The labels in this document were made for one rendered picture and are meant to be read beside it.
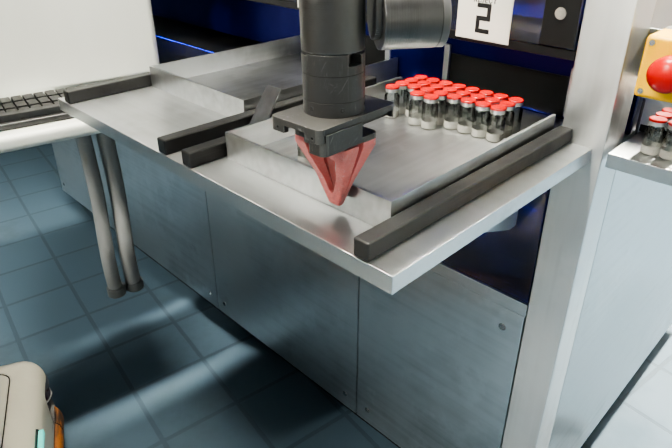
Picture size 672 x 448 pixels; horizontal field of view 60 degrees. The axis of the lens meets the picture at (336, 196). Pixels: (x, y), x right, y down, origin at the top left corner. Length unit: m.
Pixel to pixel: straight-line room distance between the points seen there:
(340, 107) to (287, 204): 0.15
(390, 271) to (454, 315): 0.56
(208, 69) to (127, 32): 0.32
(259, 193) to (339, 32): 0.22
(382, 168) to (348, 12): 0.25
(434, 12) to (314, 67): 0.11
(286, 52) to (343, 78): 0.71
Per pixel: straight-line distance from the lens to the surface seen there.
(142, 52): 1.40
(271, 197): 0.63
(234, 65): 1.14
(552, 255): 0.91
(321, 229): 0.57
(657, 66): 0.74
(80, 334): 1.95
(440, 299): 1.07
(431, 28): 0.52
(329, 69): 0.51
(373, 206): 0.57
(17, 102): 1.24
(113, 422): 1.66
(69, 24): 1.35
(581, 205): 0.86
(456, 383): 1.16
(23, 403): 1.37
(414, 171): 0.69
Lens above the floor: 1.17
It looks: 27 degrees down
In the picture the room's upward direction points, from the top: straight up
